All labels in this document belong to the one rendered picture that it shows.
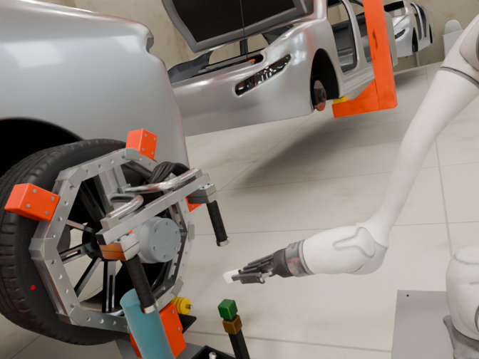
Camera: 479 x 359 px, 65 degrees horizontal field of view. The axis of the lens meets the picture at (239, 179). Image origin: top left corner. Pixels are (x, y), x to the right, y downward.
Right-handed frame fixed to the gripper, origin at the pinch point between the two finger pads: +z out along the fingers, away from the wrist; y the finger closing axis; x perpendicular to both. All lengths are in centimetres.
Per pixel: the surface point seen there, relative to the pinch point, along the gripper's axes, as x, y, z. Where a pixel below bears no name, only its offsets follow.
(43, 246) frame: -34, 30, 25
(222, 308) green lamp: 4.3, 8.9, 1.7
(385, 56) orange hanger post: -33, -350, -15
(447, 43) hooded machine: 29, -1355, -61
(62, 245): -29, -5, 79
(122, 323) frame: -2.4, 17.8, 32.3
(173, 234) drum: -18.4, 1.9, 11.5
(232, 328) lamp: 11.0, 9.0, 1.9
